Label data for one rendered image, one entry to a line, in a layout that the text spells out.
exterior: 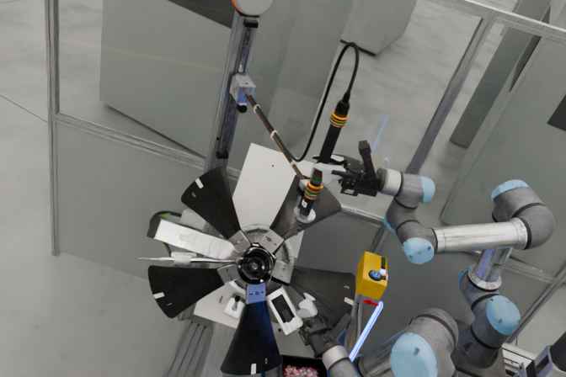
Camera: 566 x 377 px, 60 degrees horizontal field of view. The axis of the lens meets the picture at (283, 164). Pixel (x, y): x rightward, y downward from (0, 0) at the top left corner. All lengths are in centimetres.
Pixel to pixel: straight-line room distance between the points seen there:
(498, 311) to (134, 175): 176
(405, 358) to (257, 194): 92
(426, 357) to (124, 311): 207
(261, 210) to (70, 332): 141
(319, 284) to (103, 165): 139
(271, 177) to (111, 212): 118
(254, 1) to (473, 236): 108
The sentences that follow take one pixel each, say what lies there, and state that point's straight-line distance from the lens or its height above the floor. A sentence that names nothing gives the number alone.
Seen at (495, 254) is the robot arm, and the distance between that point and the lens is 181.
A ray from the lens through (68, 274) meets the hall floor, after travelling 317.
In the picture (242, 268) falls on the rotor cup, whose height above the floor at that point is 120.
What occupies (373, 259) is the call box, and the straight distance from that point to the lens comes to 206.
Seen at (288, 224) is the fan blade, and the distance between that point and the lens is 167.
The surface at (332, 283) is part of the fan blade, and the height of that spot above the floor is 118.
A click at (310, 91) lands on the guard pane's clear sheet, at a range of 209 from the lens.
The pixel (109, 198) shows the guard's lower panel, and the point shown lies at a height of 58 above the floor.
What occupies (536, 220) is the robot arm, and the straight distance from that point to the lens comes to 160.
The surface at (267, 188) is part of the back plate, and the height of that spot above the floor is 125.
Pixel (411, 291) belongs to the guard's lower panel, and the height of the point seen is 63.
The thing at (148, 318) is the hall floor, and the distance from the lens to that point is 297.
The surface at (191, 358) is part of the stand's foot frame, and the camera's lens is 276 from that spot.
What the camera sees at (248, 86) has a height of 157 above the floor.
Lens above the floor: 239
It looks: 34 degrees down
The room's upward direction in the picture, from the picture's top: 17 degrees clockwise
